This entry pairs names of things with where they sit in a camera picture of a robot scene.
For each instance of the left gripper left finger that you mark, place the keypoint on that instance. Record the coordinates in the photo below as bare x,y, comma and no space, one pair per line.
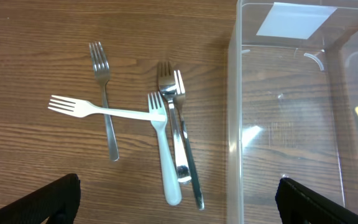
57,202

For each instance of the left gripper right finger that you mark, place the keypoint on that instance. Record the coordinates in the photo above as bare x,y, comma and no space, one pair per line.
298,204

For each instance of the white plastic fork thin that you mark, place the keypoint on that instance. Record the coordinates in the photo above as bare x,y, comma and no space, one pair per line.
81,108

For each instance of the left clear plastic container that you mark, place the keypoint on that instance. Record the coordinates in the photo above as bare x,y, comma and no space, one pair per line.
288,112

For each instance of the matte steel fork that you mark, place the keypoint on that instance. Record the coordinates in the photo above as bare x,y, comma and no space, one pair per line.
102,76

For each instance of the shiny steel fork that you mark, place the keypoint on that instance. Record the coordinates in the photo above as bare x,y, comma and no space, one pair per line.
168,89

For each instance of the white plastic fork thick handle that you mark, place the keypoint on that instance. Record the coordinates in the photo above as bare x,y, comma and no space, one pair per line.
171,186

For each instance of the dark handled steel fork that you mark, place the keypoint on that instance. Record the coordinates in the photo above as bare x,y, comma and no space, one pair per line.
179,100

